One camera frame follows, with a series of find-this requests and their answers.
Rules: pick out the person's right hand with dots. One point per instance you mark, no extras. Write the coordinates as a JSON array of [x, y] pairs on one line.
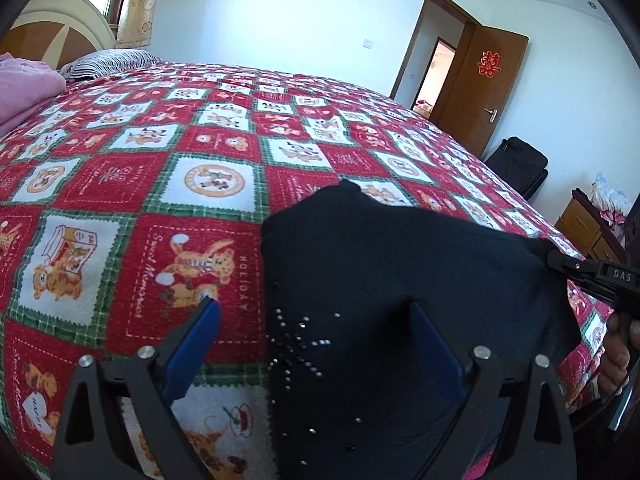
[[612, 360]]

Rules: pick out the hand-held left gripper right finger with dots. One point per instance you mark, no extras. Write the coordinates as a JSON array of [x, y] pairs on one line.
[[437, 355]]

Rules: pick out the red checked printed blanket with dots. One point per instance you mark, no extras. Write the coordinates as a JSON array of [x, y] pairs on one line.
[[100, 185]]

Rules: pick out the wooden cabinet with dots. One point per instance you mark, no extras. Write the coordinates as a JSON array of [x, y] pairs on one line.
[[580, 230]]

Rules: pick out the yellow patterned curtain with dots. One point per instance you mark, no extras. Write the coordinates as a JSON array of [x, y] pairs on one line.
[[137, 10]]

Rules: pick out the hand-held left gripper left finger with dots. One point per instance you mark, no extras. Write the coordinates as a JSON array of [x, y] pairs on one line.
[[192, 350]]

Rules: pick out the brown wooden door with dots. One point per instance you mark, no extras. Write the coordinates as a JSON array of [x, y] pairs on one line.
[[480, 110]]

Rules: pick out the pink fleece blanket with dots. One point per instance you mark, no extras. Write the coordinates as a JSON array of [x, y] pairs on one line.
[[25, 90]]

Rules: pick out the black studded pants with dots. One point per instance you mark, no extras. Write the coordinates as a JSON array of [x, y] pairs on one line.
[[375, 270]]

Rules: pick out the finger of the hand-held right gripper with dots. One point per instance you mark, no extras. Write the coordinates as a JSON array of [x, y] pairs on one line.
[[567, 261], [597, 294]]

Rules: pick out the black white striped pillow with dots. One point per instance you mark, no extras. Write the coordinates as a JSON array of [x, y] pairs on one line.
[[110, 60]]

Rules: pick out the brown wooden door frame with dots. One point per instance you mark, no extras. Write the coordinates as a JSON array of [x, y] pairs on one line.
[[412, 42]]

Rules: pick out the white wall switch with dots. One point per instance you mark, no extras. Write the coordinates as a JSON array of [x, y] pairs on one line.
[[368, 43]]

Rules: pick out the pile of light clothes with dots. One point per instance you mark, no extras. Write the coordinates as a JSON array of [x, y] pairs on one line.
[[610, 197]]

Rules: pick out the cream and wood headboard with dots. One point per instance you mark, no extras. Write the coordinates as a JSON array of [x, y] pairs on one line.
[[50, 10]]

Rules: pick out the red paper door decoration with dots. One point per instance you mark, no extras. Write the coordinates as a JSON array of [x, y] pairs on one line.
[[489, 62]]

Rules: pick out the black suitcase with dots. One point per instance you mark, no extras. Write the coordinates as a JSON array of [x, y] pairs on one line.
[[517, 165]]

